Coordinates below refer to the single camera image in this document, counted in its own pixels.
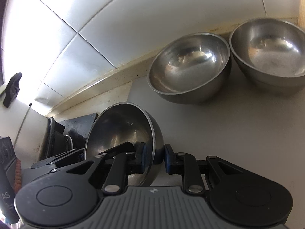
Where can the steel bowl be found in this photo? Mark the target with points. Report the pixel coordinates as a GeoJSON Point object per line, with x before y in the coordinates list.
{"type": "Point", "coordinates": [128, 122]}
{"type": "Point", "coordinates": [191, 69]}
{"type": "Point", "coordinates": [270, 53]}

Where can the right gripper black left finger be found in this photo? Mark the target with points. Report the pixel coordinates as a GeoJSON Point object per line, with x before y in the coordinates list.
{"type": "Point", "coordinates": [105, 172]}

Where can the black wall hook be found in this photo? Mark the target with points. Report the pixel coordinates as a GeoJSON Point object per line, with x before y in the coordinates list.
{"type": "Point", "coordinates": [12, 89]}

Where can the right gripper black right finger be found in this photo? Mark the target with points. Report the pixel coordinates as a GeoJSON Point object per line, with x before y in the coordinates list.
{"type": "Point", "coordinates": [192, 169]}

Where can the black gas stove top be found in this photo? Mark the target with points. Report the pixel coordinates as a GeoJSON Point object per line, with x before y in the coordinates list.
{"type": "Point", "coordinates": [66, 135]}

